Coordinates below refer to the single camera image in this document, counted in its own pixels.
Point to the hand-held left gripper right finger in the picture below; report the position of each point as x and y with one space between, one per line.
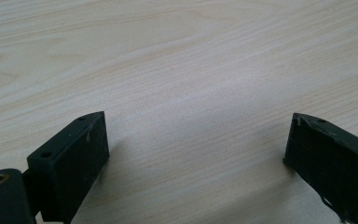
332 161

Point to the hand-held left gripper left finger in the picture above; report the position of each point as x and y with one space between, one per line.
71 161

